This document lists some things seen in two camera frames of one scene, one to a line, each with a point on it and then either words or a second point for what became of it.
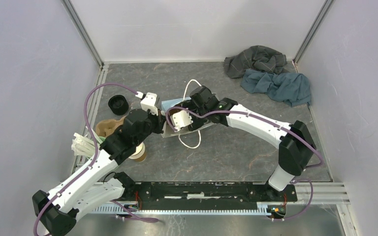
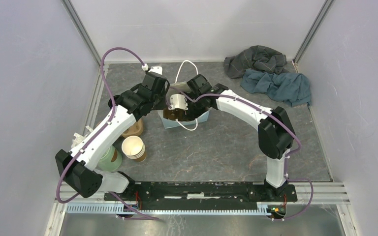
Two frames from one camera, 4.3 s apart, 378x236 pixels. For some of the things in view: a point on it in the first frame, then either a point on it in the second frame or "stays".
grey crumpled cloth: [256, 57] stays
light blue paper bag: [167, 132] -> [168, 122]
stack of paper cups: [140, 155] stays
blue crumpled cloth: [290, 88] stays
